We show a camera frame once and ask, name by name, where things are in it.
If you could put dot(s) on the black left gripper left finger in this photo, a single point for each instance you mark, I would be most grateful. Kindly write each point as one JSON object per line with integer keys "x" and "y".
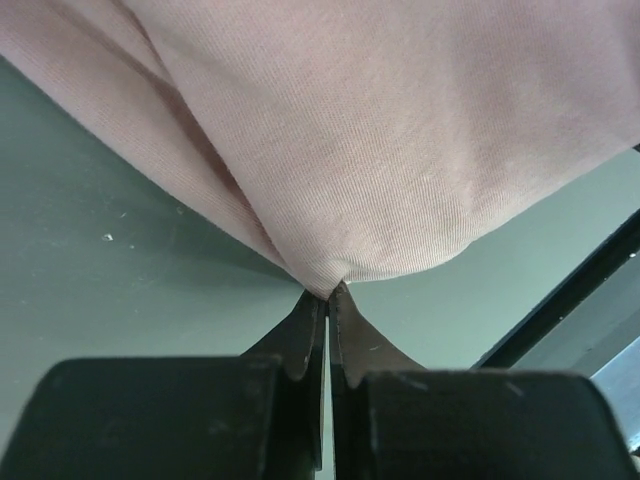
{"x": 257, "y": 415}

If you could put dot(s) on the pink printed t-shirt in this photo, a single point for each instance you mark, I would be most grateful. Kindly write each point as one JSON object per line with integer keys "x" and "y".
{"x": 344, "y": 140}

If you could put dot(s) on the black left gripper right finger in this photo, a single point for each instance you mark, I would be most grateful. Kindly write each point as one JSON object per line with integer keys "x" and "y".
{"x": 394, "y": 419}

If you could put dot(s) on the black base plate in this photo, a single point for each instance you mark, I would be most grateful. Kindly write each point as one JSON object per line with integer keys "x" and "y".
{"x": 598, "y": 266}

